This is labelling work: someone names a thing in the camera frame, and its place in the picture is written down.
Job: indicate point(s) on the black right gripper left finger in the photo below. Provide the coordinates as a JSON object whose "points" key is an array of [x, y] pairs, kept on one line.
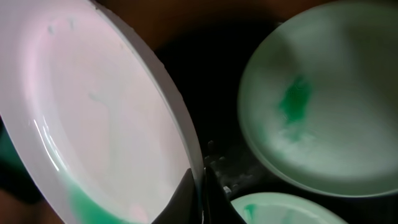
{"points": [[182, 202]]}

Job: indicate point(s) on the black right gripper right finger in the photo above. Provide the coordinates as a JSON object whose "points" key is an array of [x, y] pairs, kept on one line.
{"points": [[217, 208]]}

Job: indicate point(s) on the black round tray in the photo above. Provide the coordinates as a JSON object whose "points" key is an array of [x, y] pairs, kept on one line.
{"points": [[206, 64]]}

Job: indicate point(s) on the white plate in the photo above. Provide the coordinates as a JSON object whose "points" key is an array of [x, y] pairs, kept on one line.
{"points": [[93, 114]]}

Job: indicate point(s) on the mint green plate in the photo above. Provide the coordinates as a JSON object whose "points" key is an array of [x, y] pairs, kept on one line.
{"points": [[278, 208], [317, 102]]}

